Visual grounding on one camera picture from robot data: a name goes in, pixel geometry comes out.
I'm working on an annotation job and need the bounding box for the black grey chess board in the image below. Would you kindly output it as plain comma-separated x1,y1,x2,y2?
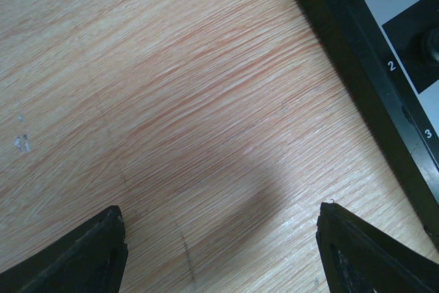
298,0,438,239

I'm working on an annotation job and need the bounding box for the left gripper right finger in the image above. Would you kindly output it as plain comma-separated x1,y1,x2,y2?
316,202,438,292

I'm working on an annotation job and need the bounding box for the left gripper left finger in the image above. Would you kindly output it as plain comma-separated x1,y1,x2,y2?
1,205,128,292

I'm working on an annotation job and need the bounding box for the black pawn edge file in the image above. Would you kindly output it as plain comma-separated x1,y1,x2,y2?
404,27,438,68

